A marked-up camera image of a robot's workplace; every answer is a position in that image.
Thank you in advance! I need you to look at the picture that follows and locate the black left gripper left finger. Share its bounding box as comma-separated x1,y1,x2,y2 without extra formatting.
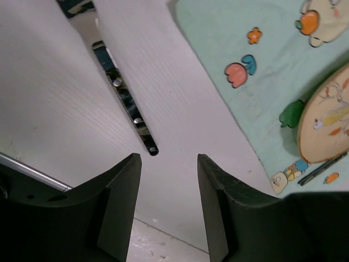
1,153,142,261

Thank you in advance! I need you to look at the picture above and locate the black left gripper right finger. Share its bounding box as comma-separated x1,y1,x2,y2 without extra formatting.
197,154,348,262

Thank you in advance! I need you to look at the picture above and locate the knife with patterned handle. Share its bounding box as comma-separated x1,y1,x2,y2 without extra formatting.
298,151,348,186

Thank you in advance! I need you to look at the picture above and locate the round bird pattern plate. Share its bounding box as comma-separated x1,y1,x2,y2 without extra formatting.
297,65,348,164

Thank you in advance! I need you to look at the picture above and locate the green cartoon print cloth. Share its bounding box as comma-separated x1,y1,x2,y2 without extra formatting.
174,1,348,197

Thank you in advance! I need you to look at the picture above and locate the fork with black handle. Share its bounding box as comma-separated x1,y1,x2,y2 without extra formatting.
57,1,159,156

